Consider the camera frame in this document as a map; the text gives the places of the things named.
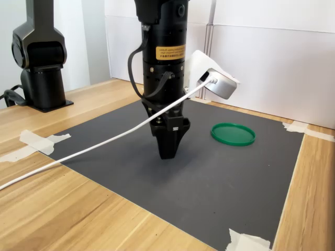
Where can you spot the dark grey mat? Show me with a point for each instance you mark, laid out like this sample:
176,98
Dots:
183,196

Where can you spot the round green lid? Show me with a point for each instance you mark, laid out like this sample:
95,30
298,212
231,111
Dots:
233,134

